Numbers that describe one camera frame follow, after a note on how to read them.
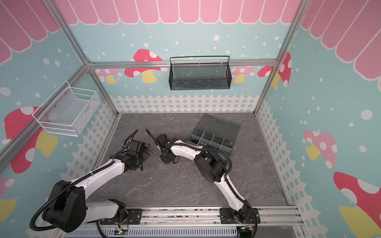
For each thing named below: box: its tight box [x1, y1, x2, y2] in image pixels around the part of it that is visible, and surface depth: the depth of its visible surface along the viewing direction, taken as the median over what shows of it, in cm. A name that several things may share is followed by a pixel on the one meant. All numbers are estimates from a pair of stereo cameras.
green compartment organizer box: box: [187, 113, 241, 155], surface depth 112 cm
